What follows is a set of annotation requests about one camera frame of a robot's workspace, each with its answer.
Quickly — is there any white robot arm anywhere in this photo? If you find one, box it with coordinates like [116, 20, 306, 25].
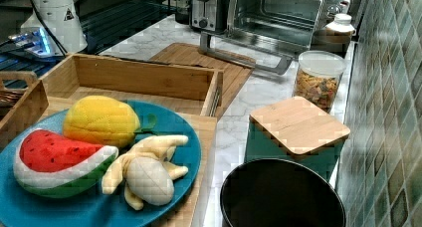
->
[21, 0, 88, 58]

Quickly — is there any white lidded jar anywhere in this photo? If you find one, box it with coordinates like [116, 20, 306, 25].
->
[325, 13, 355, 36]

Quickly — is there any clear pasta jar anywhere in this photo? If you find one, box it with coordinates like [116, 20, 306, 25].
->
[293, 51, 346, 113]

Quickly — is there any plush peeled banana toy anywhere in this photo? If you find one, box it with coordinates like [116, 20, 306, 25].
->
[102, 134, 189, 210]

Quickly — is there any blue round plate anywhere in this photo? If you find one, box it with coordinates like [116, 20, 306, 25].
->
[0, 101, 201, 227]

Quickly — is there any bamboo cutting board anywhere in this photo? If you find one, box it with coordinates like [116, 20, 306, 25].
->
[150, 43, 252, 119]

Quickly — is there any wooden basket with handle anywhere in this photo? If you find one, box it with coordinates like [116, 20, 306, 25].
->
[0, 71, 49, 149]

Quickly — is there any black round pot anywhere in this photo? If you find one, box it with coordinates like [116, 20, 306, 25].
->
[220, 158, 346, 227]

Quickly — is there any silver toaster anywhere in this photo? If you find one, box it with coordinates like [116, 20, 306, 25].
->
[190, 0, 230, 33]

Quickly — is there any plush yellow mango toy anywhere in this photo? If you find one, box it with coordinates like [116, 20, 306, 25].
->
[62, 96, 140, 148]

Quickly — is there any plush watermelon slice toy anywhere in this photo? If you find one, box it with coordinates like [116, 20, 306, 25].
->
[13, 129, 118, 199]

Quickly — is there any stainless toaster oven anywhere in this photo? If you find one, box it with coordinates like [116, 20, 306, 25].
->
[200, 0, 352, 75]

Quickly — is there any wooden drawer cabinet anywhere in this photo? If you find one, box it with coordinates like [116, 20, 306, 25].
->
[39, 96, 218, 227]

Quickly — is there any teal box with bamboo lid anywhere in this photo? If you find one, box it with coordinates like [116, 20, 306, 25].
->
[244, 97, 350, 180]

